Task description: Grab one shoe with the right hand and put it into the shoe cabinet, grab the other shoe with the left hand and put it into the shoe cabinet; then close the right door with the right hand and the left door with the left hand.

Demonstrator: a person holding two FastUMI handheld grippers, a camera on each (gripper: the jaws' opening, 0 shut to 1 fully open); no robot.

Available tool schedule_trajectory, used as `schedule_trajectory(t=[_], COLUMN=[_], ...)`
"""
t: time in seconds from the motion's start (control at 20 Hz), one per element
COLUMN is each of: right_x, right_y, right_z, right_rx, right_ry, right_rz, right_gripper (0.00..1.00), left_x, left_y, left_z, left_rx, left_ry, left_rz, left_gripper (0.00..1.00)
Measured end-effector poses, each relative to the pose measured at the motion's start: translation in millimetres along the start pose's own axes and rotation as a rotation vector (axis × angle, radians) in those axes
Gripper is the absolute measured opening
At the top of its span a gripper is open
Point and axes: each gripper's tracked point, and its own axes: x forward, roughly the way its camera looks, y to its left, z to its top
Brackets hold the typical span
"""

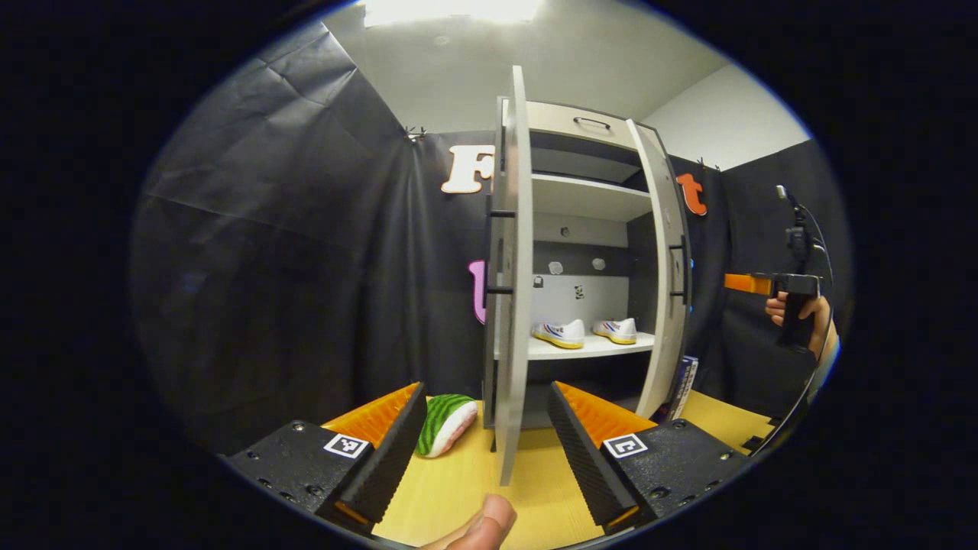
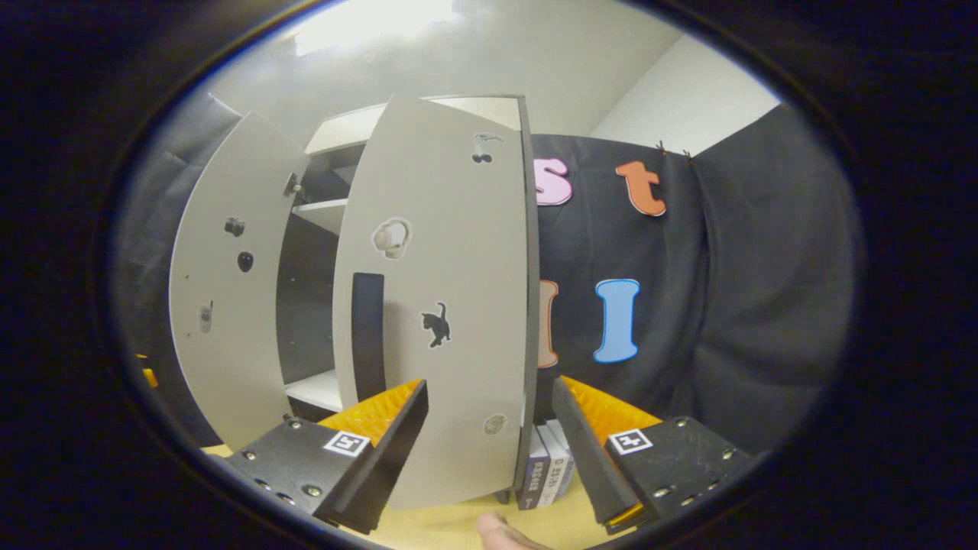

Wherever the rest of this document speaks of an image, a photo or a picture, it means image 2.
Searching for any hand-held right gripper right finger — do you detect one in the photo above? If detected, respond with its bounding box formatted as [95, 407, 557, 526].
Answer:
[552, 375, 756, 534]

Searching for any white shoe cabinet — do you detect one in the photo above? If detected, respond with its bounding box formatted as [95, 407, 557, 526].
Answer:
[168, 95, 542, 511]

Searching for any black backdrop cloth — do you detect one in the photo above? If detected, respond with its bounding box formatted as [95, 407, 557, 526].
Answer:
[115, 92, 864, 459]

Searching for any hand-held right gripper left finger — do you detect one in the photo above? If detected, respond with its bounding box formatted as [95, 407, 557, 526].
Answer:
[227, 380, 430, 535]

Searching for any black door handle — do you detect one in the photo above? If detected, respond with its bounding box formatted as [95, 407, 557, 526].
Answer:
[351, 273, 387, 403]

